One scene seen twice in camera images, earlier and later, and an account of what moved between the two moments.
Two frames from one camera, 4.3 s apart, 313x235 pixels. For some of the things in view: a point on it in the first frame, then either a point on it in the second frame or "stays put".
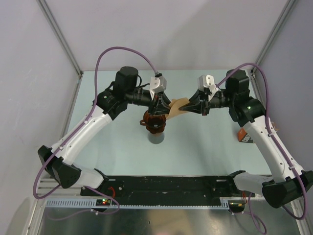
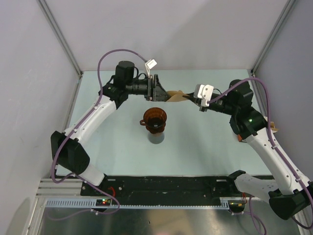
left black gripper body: [153, 107] -> [151, 92]
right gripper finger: [190, 106] -> [191, 97]
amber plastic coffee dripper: [154, 124] stays put
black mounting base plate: [165, 191] stays put
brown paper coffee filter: [175, 105] -> [176, 96]
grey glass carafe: [156, 138] stays put
